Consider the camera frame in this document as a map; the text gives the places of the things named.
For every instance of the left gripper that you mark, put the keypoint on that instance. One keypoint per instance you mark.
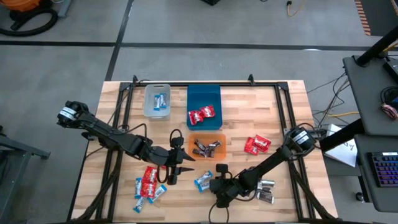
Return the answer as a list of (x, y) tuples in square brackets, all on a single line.
[(174, 160)]

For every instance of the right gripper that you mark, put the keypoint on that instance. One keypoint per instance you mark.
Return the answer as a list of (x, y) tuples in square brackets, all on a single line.
[(225, 188)]

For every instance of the red candy pack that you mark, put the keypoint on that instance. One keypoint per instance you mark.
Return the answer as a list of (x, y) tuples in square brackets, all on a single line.
[(196, 117), (250, 147), (148, 189), (150, 174), (262, 143), (207, 111)]

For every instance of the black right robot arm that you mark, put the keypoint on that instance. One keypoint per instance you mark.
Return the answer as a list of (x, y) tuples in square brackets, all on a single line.
[(270, 161)]

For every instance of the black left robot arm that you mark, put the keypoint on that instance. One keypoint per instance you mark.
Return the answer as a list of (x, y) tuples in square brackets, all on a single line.
[(102, 129)]

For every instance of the orange translucent plastic bin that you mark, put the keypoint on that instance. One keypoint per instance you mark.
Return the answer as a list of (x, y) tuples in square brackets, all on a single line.
[(221, 154)]

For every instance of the clear grey plastic bin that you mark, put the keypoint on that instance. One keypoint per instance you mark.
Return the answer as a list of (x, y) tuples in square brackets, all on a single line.
[(149, 112)]

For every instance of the blue plastic bin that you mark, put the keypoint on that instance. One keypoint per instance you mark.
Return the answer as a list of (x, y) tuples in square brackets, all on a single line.
[(202, 93)]

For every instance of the white paper sheet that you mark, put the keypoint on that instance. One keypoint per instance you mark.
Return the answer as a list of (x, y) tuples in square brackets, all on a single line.
[(343, 152)]

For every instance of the black desk support bar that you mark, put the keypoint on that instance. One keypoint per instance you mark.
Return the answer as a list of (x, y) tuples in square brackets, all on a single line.
[(342, 136)]

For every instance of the caster wheel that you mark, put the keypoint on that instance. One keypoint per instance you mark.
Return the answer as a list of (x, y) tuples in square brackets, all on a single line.
[(360, 196)]

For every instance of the grey desk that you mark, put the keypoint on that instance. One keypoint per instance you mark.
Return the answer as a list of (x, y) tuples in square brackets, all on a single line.
[(367, 102), (363, 186)]

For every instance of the backlit keyboard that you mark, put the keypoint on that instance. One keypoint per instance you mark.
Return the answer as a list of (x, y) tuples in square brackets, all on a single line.
[(385, 169)]

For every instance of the grey metal bench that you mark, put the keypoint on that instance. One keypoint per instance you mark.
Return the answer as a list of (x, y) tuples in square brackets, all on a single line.
[(25, 148)]

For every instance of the grey metal base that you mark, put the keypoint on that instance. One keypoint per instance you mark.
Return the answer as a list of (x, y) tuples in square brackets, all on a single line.
[(64, 7)]

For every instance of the black pole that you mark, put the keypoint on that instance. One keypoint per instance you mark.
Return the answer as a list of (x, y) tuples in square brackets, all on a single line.
[(377, 46)]

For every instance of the orange shop vacuum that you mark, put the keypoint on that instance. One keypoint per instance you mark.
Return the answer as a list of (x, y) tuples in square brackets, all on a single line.
[(23, 4)]

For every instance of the black mat with striped edge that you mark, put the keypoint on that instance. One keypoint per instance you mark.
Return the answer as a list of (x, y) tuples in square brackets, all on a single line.
[(384, 15)]

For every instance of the black metal table frame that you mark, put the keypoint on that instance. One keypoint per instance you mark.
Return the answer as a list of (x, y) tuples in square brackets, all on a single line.
[(236, 83)]

